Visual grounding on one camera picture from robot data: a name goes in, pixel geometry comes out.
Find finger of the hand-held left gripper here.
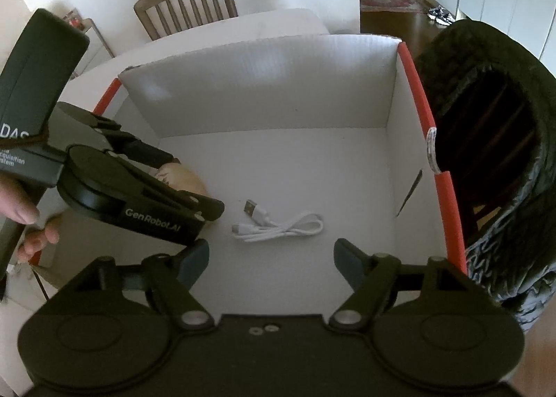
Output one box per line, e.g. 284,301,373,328
126,164,226,224
87,112,175,167

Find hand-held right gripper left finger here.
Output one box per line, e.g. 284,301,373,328
76,238,216,331

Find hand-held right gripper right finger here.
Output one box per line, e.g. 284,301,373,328
328,238,471,330

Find beige round toy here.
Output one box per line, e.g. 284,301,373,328
154,161,210,199

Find orange white cardboard box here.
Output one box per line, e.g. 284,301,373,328
30,32,471,319

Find white desktop table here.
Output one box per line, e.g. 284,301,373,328
65,8,332,81

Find person's left hand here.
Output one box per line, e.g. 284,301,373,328
0,171,60,265

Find white side cabinet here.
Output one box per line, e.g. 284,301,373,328
65,8,116,78

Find brown wooden slatted chair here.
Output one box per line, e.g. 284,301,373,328
133,0,239,42

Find dark wooden chair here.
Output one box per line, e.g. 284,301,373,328
436,69,541,250

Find patterned red rug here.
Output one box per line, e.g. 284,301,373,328
359,0,430,14

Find black white sneakers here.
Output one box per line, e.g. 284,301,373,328
427,6,458,27

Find white usb cable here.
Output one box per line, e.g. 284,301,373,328
232,199,325,244

